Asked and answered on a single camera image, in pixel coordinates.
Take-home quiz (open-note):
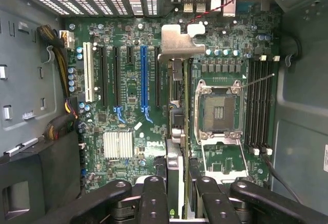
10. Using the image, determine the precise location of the white expansion slot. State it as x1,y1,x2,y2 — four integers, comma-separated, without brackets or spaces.
82,41,95,104

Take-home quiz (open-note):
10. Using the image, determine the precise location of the short black expansion slot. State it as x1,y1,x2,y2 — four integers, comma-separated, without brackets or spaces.
125,45,135,65

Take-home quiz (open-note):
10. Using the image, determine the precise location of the white power connector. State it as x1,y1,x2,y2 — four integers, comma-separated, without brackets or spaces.
59,30,75,51

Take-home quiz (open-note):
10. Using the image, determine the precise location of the red black twisted wire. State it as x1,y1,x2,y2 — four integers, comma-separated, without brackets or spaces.
186,0,244,26

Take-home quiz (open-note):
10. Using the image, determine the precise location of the silver chipset heatsink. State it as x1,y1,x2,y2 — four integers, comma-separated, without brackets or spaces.
102,131,134,160

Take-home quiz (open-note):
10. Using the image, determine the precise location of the blue expansion slot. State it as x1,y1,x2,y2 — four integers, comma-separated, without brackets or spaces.
139,44,154,124

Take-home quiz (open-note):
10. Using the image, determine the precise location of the green motherboard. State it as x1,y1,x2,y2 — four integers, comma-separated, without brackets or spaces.
64,0,282,196

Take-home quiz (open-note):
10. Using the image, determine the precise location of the black silver PC case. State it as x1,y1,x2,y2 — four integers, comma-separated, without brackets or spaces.
0,0,328,224

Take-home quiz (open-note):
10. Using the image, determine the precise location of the yellow black wire bundle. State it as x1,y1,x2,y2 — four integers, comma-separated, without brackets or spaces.
36,24,77,99

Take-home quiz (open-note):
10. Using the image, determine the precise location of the thin locking lever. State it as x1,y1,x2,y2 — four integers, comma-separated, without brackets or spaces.
240,73,276,91

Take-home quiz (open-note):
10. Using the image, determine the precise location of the black RAM slot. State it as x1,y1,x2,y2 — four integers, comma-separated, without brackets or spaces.
253,54,261,155
266,54,275,156
247,54,255,155
259,54,268,155

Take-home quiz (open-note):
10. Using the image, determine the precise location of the metal socket cover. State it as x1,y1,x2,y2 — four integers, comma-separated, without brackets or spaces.
200,136,250,182

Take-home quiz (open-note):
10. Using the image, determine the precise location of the CPU socket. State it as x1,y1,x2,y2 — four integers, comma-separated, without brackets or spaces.
194,78,244,140

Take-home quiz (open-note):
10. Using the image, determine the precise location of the braided black wire bundle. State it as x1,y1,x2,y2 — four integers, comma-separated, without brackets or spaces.
43,98,79,141

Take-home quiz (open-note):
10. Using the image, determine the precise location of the black wire loop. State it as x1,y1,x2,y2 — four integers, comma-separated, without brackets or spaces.
283,36,302,67

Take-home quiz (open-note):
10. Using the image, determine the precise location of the black power wire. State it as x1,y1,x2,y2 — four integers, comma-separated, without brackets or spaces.
260,146,302,204

